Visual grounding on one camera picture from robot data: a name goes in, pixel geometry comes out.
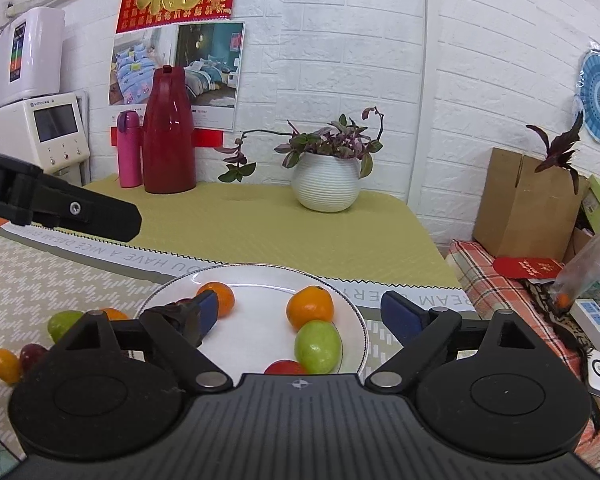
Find green fruit on plate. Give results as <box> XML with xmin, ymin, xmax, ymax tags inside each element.
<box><xmin>294</xmin><ymin>320</ymin><xmax>342</xmax><ymax>374</ymax></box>

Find clear plastic bag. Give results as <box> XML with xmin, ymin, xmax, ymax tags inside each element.
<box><xmin>549</xmin><ymin>233</ymin><xmax>600</xmax><ymax>311</ymax></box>

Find brown cardboard box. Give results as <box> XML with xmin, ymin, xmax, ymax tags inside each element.
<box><xmin>472</xmin><ymin>148</ymin><xmax>588</xmax><ymax>261</ymax></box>

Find red envelope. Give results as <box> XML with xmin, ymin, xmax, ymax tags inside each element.
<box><xmin>493</xmin><ymin>257</ymin><xmax>562</xmax><ymax>280</ymax></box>

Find plaid red cloth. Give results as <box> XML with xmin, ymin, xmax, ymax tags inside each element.
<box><xmin>446</xmin><ymin>240</ymin><xmax>600</xmax><ymax>472</ymax></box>

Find white round plate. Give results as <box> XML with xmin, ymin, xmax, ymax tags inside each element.
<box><xmin>140</xmin><ymin>264</ymin><xmax>369</xmax><ymax>382</ymax></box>

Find bedding wall calendar poster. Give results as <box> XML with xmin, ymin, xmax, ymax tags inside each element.
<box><xmin>108</xmin><ymin>0</ymin><xmax>245</xmax><ymax>148</ymax></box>

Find small orange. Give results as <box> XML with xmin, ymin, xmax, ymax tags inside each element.
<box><xmin>197</xmin><ymin>282</ymin><xmax>236</xmax><ymax>318</ymax></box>

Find white appliance with screen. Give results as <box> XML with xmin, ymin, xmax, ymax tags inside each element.
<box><xmin>0</xmin><ymin>92</ymin><xmax>91</xmax><ymax>185</ymax></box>

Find large orange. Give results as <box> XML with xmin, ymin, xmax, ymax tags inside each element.
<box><xmin>102</xmin><ymin>308</ymin><xmax>129</xmax><ymax>321</ymax></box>
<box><xmin>286</xmin><ymin>285</ymin><xmax>335</xmax><ymax>330</ymax></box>

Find tall red thermos jug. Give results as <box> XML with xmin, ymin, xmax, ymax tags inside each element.
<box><xmin>142</xmin><ymin>65</ymin><xmax>196</xmax><ymax>194</ymax></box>

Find pink thermos bottle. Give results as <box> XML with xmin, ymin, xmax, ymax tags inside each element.
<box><xmin>117</xmin><ymin>110</ymin><xmax>143</xmax><ymax>188</ymax></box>

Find small yellow-orange mandarin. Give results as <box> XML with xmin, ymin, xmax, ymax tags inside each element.
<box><xmin>0</xmin><ymin>348</ymin><xmax>22</xmax><ymax>386</ymax></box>

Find patterned beige tablecloth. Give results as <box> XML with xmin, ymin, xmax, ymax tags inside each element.
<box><xmin>0</xmin><ymin>224</ymin><xmax>481</xmax><ymax>461</ymax></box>

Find dark purple plant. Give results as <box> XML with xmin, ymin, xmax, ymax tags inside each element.
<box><xmin>526</xmin><ymin>110</ymin><xmax>584</xmax><ymax>195</ymax></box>

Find white pot with plant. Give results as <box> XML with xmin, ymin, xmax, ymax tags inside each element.
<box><xmin>214</xmin><ymin>105</ymin><xmax>386</xmax><ymax>214</ymax></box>

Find green apple on table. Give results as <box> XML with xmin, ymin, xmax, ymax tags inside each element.
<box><xmin>46</xmin><ymin>310</ymin><xmax>84</xmax><ymax>342</ymax></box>

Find white water purifier unit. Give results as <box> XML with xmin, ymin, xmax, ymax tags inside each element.
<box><xmin>0</xmin><ymin>6</ymin><xmax>65</xmax><ymax>107</ymax></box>

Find olive green table mat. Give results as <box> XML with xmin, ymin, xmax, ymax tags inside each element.
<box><xmin>87</xmin><ymin>176</ymin><xmax>459</xmax><ymax>288</ymax></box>

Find small red fruit on plate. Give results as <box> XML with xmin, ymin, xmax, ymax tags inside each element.
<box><xmin>264</xmin><ymin>360</ymin><xmax>309</xmax><ymax>375</ymax></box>

